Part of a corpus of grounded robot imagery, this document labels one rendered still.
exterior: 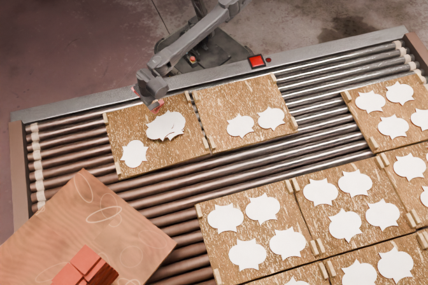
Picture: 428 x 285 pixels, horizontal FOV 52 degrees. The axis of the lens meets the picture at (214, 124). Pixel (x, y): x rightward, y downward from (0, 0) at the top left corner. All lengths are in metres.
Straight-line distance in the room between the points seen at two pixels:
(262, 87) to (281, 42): 1.52
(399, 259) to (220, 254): 0.69
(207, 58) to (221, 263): 1.73
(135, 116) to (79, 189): 0.46
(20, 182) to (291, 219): 1.13
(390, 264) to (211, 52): 1.92
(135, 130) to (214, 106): 0.38
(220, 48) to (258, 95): 1.13
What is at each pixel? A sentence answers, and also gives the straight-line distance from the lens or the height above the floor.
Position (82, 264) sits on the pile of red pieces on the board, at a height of 1.26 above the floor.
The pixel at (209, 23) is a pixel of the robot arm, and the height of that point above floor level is 1.42.
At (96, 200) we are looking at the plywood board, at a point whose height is 1.04.
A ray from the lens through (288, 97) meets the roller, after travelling 2.16.
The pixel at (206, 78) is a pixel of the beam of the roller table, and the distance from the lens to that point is 2.19.
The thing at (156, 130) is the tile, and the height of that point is 0.98.
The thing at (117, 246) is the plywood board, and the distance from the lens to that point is 1.70.
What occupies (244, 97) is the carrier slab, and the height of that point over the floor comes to 0.94.
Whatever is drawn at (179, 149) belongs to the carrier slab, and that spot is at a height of 0.94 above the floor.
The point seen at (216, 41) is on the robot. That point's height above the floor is 0.24.
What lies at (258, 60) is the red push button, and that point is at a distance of 2.26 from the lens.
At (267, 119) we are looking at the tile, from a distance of 2.03.
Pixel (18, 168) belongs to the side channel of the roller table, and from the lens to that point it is 2.05.
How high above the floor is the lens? 2.64
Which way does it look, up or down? 58 degrees down
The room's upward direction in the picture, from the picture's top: 1 degrees clockwise
